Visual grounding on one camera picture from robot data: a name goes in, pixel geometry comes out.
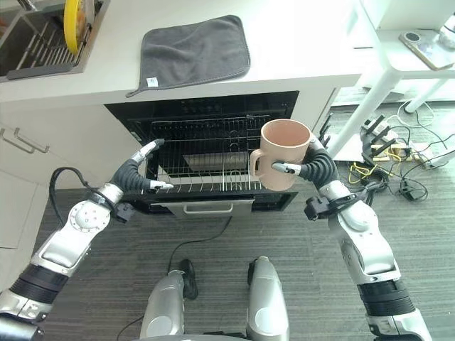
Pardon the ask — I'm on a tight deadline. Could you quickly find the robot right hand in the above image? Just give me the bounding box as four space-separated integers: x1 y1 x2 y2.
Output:
271 136 341 188

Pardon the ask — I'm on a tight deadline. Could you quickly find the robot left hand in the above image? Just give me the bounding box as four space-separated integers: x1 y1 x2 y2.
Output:
109 138 175 195

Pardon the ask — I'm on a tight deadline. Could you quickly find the pink ceramic mug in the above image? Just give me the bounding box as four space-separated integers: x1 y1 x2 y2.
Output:
249 119 313 192

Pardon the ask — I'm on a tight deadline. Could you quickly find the black built-in dishwasher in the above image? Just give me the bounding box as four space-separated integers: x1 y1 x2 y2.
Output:
103 90 300 216

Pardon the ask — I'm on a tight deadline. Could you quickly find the black antenna device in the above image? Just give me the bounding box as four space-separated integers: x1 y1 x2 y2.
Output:
317 112 334 148

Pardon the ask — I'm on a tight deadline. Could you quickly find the router with black antennas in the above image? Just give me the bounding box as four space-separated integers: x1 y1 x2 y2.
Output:
360 114 414 165

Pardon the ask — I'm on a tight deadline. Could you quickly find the black power adapter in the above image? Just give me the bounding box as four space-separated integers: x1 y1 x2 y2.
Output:
397 180 428 202

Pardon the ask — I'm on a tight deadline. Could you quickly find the white power strip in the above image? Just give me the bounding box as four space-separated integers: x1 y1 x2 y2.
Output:
408 143 455 168

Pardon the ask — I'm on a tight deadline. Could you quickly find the white table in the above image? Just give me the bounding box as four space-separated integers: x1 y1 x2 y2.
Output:
328 0 455 161

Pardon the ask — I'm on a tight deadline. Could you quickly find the grey microfibre cloth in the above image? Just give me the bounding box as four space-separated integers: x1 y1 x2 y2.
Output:
125 14 252 99

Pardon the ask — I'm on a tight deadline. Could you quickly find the silver robot right leg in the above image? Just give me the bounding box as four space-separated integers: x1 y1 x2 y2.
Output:
246 256 291 341

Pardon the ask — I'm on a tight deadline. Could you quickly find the grey sink dish rack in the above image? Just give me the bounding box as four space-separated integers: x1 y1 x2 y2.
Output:
6 0 103 81

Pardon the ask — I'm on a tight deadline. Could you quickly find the smartphone with patterned case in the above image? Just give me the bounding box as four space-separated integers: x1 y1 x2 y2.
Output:
398 31 455 71

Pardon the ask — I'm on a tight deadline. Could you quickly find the yellow plate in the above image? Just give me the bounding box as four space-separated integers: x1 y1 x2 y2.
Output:
63 0 90 56

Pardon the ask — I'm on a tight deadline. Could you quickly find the orange patterned plate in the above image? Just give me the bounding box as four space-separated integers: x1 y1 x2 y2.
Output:
78 0 97 33

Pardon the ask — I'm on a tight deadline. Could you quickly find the steel kitchen sink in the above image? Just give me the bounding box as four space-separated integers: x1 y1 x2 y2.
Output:
0 0 112 85

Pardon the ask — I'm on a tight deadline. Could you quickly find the white round object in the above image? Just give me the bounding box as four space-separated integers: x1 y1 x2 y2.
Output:
438 21 455 46

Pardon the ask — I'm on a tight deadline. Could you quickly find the yellow cable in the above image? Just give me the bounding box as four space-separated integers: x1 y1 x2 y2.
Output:
347 161 378 186

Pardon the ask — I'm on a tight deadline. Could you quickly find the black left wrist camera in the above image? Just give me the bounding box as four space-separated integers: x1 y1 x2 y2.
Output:
114 202 134 224

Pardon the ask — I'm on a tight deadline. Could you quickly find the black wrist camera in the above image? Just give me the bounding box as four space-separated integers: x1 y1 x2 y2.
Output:
303 197 331 222
114 202 134 224

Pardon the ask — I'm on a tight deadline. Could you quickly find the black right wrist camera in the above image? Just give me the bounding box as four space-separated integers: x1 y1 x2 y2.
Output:
303 197 331 222

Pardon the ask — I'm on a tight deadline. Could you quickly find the black cable tangle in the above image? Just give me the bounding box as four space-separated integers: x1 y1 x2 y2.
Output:
355 117 455 205

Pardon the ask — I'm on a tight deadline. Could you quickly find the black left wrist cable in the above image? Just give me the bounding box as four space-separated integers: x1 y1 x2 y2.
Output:
48 166 94 222

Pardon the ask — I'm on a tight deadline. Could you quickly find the silver dishwasher door handle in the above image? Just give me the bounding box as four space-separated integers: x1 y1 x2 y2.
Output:
150 198 255 218

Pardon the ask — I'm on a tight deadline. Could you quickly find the wire dishwasher rack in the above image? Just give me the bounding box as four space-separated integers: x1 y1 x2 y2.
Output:
150 117 264 195

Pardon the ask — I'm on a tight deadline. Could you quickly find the black floor cable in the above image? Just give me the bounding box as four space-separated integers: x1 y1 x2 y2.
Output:
168 215 234 271

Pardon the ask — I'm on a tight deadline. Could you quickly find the white cable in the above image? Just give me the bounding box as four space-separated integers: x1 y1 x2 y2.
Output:
395 98 455 129

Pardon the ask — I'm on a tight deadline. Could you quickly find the silver cabinet handle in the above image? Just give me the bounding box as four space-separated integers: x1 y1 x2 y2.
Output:
0 127 50 155

